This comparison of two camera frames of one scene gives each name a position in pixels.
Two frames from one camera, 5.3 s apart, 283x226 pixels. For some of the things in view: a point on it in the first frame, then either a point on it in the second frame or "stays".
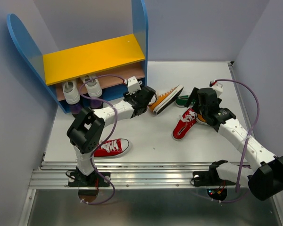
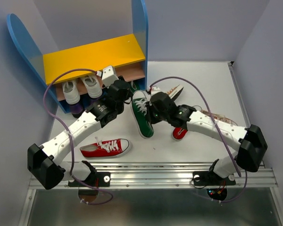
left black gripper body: [133, 95] to [130, 94]
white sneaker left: [71, 92] stays
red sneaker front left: [111, 148] stays
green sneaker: [181, 100] to [138, 104]
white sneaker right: [94, 90] stays
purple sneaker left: [75, 109] stays
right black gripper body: [197, 107] to [154, 115]
